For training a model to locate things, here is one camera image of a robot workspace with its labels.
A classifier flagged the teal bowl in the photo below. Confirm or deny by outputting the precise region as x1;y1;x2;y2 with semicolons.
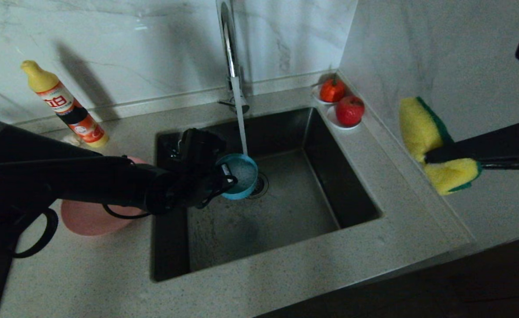
216;153;259;200

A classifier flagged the green and yellow sponge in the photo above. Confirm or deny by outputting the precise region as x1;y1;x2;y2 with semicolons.
398;96;483;196

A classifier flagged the orange detergent bottle yellow cap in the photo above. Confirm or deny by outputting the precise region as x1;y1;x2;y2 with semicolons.
20;60;110;149

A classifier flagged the stainless steel sink basin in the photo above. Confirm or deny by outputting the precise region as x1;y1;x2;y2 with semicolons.
152;107;380;282

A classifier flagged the chrome faucet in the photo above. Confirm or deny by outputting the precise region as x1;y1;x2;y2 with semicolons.
217;0;250;114

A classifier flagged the round metal drain strainer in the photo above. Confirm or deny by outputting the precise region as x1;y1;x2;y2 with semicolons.
248;172;269;200

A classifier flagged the pink plate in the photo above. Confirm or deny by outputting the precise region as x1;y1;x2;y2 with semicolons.
61;155;152;237

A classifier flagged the orange-red tomato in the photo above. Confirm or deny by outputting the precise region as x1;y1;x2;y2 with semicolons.
320;75;346;103

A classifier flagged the red apple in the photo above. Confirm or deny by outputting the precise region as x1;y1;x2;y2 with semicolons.
335;96;365;127

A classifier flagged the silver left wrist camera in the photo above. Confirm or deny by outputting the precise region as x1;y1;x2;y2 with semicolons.
180;128;227;170

